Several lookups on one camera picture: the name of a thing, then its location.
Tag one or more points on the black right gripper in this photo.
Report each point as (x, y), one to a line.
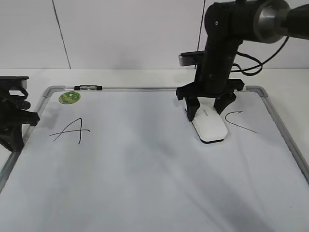
(212, 75)

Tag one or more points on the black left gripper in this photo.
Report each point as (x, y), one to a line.
(14, 112)

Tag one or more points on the white whiteboard eraser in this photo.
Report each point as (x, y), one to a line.
(209, 125)

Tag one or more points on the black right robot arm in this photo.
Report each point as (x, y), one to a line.
(228, 25)

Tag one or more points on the green round magnet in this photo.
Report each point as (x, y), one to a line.
(70, 97)

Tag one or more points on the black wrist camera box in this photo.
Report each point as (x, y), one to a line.
(190, 58)

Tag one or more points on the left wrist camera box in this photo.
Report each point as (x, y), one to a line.
(13, 82)

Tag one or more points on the white whiteboard with aluminium frame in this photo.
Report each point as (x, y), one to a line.
(128, 160)

